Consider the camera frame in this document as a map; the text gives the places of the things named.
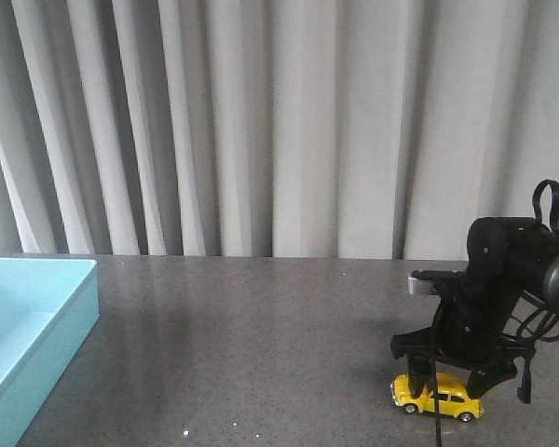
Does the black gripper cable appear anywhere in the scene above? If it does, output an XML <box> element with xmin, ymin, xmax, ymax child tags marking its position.
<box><xmin>428</xmin><ymin>297</ymin><xmax>444</xmax><ymax>447</ymax></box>

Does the light blue box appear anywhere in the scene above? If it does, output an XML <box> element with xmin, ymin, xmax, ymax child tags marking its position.
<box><xmin>0</xmin><ymin>258</ymin><xmax>100</xmax><ymax>446</ymax></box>

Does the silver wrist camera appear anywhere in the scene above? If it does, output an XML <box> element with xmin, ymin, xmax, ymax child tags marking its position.
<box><xmin>407</xmin><ymin>270</ymin><xmax>465</xmax><ymax>295</ymax></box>

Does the yellow toy beetle car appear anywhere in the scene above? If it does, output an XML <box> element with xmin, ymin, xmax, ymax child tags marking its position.
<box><xmin>389</xmin><ymin>372</ymin><xmax>484</xmax><ymax>423</ymax></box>

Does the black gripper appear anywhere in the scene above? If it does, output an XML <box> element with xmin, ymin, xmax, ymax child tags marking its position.
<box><xmin>390</xmin><ymin>273</ymin><xmax>535</xmax><ymax>399</ymax></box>

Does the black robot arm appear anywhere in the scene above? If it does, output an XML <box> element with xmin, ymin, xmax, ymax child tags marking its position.
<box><xmin>390</xmin><ymin>217</ymin><xmax>559</xmax><ymax>403</ymax></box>

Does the grey pleated curtain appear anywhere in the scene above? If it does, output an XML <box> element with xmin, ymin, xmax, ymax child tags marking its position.
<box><xmin>0</xmin><ymin>1</ymin><xmax>559</xmax><ymax>260</ymax></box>

